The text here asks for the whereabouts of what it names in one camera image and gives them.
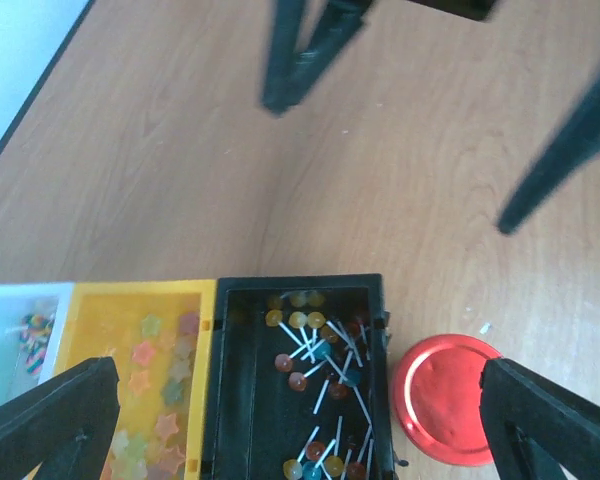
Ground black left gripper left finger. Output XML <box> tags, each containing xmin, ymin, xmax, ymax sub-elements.
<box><xmin>0</xmin><ymin>357</ymin><xmax>120</xmax><ymax>479</ymax></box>

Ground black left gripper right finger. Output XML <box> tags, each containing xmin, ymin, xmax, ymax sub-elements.
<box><xmin>480</xmin><ymin>358</ymin><xmax>600</xmax><ymax>479</ymax></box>

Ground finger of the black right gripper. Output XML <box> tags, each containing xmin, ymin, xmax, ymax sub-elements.
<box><xmin>261</xmin><ymin>1</ymin><xmax>372</xmax><ymax>116</ymax></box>
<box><xmin>497</xmin><ymin>72</ymin><xmax>600</xmax><ymax>235</ymax></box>

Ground red jar lid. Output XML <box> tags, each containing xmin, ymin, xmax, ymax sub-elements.
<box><xmin>391</xmin><ymin>334</ymin><xmax>501</xmax><ymax>467</ymax></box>

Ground white candy bin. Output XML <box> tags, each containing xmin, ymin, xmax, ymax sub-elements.
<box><xmin>0</xmin><ymin>283</ymin><xmax>74</xmax><ymax>406</ymax></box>

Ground yellow candy bin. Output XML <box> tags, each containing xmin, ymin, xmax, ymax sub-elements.
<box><xmin>28</xmin><ymin>280</ymin><xmax>217</xmax><ymax>479</ymax></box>

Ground black candy bin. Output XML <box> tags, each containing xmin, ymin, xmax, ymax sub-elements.
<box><xmin>201</xmin><ymin>274</ymin><xmax>396</xmax><ymax>479</ymax></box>

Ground black enclosure frame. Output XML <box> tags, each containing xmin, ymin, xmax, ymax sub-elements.
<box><xmin>0</xmin><ymin>0</ymin><xmax>93</xmax><ymax>155</ymax></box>

